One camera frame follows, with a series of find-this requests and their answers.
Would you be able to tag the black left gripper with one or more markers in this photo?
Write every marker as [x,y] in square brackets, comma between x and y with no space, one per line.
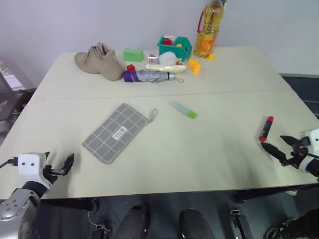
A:
[48,174]

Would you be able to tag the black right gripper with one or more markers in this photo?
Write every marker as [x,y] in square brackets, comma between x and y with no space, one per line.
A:
[300,149]

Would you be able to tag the grey checked pencil pouch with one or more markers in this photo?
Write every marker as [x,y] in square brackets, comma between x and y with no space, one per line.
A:
[117,132]

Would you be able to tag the red and black marker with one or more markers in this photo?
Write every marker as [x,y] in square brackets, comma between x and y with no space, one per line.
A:
[265,128]

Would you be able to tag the black sneaker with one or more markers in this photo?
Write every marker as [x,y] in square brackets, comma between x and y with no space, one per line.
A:
[296,225]

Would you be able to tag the black metal stand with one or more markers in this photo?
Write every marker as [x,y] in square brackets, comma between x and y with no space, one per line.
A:
[240,222]

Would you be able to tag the grey metal chair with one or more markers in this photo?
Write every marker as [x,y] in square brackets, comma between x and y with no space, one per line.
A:
[10,84]

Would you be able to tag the dark rounded shape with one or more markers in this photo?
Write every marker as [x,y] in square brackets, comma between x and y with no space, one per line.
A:
[195,224]
[133,221]

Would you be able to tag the green translucent highlighter pen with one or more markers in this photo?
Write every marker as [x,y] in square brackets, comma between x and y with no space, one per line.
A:
[184,110]

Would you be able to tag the beige suede boot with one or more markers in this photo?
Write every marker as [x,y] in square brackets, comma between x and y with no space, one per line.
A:
[102,62]

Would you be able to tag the small yellow plastic piece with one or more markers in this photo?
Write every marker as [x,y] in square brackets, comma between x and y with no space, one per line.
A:
[211,57]

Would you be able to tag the small red cube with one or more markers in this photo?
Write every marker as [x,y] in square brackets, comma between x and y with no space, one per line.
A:
[130,67]

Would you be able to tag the yellow plastic toy piece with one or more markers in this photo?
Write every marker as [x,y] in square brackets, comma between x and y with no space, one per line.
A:
[195,66]

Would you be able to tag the purple and silver folded umbrella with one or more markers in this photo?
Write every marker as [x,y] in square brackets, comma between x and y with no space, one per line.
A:
[147,76]

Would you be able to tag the green plastic block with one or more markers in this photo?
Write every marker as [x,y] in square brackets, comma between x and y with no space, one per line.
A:
[132,54]

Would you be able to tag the yellow cooking oil bottle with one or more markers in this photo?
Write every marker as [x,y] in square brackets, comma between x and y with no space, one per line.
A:
[208,32]

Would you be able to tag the green plastic storage bin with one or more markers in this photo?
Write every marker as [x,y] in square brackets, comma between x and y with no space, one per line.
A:
[185,48]

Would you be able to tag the small red and white box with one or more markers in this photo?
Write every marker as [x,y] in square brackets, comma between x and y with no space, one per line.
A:
[152,58]

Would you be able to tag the white crumpled plastic bag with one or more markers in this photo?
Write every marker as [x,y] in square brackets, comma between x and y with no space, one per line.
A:
[167,57]

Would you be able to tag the red object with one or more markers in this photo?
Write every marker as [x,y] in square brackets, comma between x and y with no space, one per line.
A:
[168,41]

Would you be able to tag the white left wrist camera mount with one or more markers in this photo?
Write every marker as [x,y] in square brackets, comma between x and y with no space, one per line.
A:
[28,166]

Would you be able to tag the black table frame bar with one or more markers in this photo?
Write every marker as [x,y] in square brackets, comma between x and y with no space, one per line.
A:
[269,191]
[69,203]

